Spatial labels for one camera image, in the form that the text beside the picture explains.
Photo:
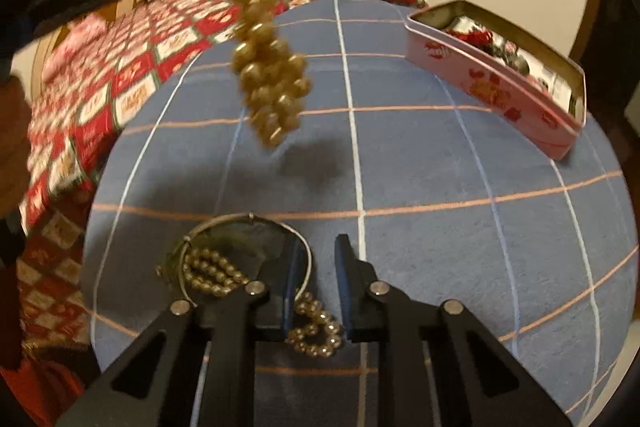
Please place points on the red cloth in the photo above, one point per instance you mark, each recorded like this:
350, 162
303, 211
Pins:
30, 392

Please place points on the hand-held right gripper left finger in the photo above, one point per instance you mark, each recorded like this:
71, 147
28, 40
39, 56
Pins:
291, 292

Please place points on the pink floral pillow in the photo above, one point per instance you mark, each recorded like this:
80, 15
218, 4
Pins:
85, 32

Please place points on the red printed bed sheet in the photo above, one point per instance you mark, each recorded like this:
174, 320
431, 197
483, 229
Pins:
125, 72

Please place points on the blue checked tablecloth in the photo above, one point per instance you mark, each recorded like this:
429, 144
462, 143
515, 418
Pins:
425, 207

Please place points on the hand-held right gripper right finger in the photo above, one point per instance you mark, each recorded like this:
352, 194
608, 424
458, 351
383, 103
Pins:
346, 292

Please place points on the white paper card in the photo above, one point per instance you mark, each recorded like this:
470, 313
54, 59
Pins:
555, 89

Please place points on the pink tin box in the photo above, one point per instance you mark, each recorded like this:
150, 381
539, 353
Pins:
500, 97

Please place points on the small bead strand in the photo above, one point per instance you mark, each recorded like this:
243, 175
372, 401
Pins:
320, 337

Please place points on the thin silver bangle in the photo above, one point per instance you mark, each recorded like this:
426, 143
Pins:
250, 217

